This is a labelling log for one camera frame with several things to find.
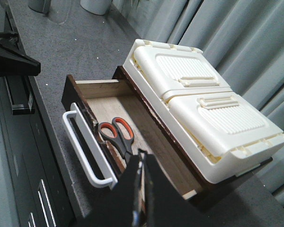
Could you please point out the cream plastic storage box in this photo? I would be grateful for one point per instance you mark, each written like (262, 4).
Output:
(222, 134)

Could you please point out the dark wooden drawer cabinet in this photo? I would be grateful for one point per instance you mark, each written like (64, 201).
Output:
(246, 191)

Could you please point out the grey cylindrical container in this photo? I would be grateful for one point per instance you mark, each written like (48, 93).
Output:
(41, 6)

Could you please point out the dark wooden drawer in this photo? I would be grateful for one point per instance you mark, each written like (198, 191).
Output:
(91, 102)

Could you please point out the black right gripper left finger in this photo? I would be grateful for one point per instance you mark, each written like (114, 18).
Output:
(122, 207)

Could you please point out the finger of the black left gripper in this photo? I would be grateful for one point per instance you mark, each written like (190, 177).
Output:
(14, 61)

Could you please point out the black built-in appliance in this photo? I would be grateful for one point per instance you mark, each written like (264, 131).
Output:
(40, 195)

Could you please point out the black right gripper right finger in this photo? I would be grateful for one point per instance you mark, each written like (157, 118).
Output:
(165, 207)

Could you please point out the grey orange handled scissors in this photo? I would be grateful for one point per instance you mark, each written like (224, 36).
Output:
(112, 132)

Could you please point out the white cylindrical container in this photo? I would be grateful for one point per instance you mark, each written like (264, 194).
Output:
(97, 7)

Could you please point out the grey pleated curtain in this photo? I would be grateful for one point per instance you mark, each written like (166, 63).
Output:
(242, 39)

